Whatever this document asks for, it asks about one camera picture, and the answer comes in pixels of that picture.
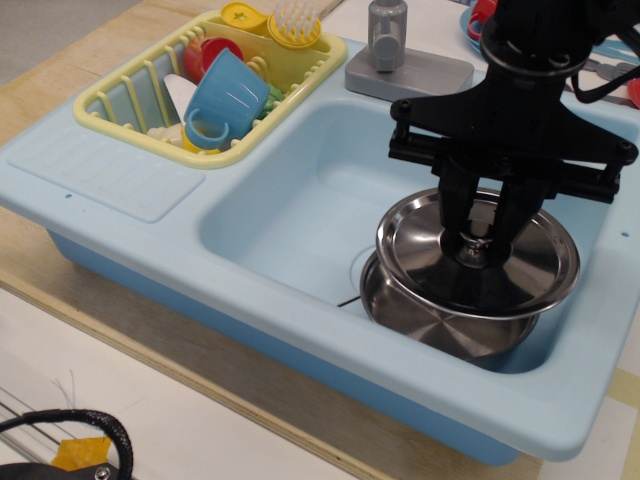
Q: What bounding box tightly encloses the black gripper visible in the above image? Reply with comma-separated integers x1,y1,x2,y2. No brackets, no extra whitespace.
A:
389,69,638,267

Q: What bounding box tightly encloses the stainless steel pot lid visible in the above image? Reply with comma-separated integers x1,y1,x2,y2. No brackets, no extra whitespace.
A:
376,189,580,320

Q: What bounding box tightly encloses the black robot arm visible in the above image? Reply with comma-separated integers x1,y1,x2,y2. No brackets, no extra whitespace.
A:
390,1,639,267

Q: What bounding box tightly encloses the grey toy faucet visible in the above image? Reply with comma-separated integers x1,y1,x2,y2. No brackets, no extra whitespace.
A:
345,1,474,102

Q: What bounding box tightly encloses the teal plastic plate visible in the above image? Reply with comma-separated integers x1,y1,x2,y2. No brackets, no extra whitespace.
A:
459,7,485,52

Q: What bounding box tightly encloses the pink plastic cup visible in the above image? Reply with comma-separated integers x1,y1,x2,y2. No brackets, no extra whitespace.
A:
467,0,498,41

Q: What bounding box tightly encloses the green plastic item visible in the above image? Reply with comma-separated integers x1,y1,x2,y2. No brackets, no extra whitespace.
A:
258,84,286,120

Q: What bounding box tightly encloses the light blue toy sink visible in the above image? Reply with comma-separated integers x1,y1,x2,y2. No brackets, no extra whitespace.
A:
1,71,639,465

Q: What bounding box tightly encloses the yellow dish brush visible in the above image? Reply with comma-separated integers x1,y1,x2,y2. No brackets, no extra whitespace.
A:
267,1,322,49

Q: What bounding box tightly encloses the blue plastic cup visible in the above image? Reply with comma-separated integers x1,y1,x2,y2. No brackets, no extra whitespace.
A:
184,49,269,150

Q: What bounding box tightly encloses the yellow plastic cup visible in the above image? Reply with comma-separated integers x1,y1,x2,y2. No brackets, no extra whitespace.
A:
181,122,220,155

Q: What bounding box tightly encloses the yellow star soap bottle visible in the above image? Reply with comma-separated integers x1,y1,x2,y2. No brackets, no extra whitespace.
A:
220,1,268,35

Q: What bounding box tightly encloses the yellow dish rack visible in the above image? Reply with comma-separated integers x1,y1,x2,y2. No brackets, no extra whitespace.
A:
72,11,347,169

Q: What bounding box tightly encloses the red plastic cup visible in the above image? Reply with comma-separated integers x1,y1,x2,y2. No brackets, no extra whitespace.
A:
183,37,244,84

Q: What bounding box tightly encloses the white plastic plate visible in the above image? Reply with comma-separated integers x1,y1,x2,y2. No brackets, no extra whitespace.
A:
164,74,197,122

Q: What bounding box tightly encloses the orange tape piece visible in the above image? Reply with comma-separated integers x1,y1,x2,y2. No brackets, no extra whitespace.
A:
51,437,112,472

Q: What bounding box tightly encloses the black braided cable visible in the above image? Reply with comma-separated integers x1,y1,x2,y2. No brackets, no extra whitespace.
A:
0,408,135,480

